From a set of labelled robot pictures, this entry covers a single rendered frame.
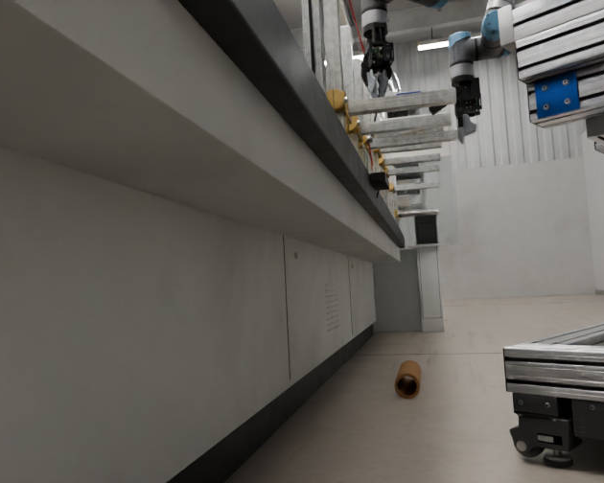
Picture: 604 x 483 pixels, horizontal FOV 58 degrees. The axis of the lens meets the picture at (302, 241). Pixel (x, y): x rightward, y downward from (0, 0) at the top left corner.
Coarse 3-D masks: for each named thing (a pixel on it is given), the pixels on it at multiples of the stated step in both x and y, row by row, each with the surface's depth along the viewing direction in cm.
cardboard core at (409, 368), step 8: (408, 360) 202; (400, 368) 193; (408, 368) 184; (416, 368) 190; (400, 376) 175; (408, 376) 174; (416, 376) 177; (400, 384) 184; (408, 384) 192; (416, 384) 184; (400, 392) 175; (408, 392) 179; (416, 392) 173
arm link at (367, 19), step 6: (366, 12) 156; (372, 12) 155; (378, 12) 155; (384, 12) 156; (366, 18) 156; (372, 18) 155; (378, 18) 155; (384, 18) 156; (366, 24) 156; (372, 24) 155
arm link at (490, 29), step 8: (496, 0) 161; (504, 0) 161; (512, 0) 162; (488, 8) 163; (496, 8) 161; (488, 16) 160; (496, 16) 159; (488, 24) 160; (496, 24) 159; (488, 32) 160; (496, 32) 159; (488, 40) 165; (496, 40) 163
